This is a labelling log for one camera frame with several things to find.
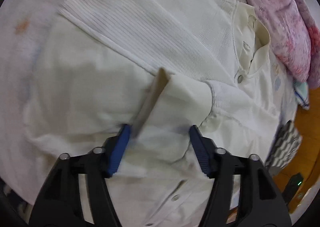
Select white knit jacket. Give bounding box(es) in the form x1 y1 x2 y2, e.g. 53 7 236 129
23 0 281 227

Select grey white checkered cloth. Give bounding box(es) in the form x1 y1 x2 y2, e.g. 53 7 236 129
265 120 303 177

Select teal striped pillow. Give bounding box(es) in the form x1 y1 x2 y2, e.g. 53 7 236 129
293 80 310 110

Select pink floral quilt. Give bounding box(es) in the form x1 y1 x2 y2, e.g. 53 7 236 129
247 0 319 89

